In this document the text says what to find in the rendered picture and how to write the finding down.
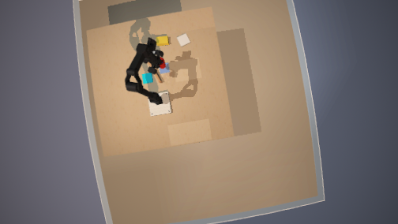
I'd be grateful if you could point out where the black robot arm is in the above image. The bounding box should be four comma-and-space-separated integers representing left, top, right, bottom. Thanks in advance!
125, 37, 163, 105

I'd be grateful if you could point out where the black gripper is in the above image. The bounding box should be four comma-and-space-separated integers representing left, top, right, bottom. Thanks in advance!
148, 50, 164, 75

